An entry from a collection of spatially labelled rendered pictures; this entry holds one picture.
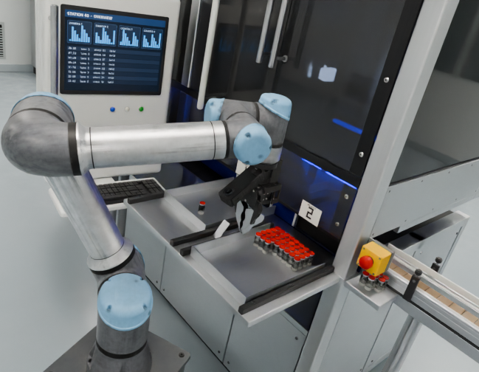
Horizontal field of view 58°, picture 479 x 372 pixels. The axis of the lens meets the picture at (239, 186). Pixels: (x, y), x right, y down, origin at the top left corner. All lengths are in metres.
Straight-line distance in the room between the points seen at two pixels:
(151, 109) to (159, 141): 1.09
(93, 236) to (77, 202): 0.09
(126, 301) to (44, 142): 0.39
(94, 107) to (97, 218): 0.84
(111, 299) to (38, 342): 1.35
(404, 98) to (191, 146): 0.64
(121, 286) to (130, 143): 0.36
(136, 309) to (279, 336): 0.88
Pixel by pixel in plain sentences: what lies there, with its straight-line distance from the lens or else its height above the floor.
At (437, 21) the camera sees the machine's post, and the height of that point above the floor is 1.67.
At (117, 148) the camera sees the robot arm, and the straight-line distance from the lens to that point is 0.79.
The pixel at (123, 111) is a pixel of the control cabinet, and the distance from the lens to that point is 1.84.
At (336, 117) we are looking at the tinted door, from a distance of 1.36.
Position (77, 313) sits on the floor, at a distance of 2.44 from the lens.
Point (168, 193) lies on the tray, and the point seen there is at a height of 0.92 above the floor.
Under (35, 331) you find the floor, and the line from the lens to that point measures 2.37.
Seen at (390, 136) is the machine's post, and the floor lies 1.36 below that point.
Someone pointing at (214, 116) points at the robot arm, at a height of 1.40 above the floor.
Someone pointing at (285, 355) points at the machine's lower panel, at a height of 0.43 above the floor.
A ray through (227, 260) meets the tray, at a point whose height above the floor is 0.88.
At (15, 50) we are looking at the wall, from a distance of 6.48.
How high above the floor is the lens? 1.68
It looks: 26 degrees down
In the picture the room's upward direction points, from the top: 12 degrees clockwise
